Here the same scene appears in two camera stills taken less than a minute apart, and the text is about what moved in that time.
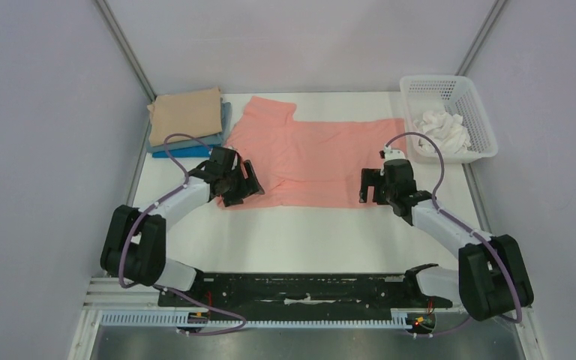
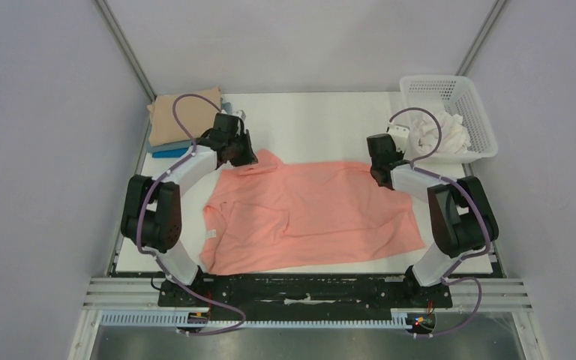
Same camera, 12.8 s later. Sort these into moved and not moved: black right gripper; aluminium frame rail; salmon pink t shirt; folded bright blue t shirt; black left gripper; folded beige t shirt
Moved: black left gripper; salmon pink t shirt; black right gripper
Not moved: folded bright blue t shirt; folded beige t shirt; aluminium frame rail
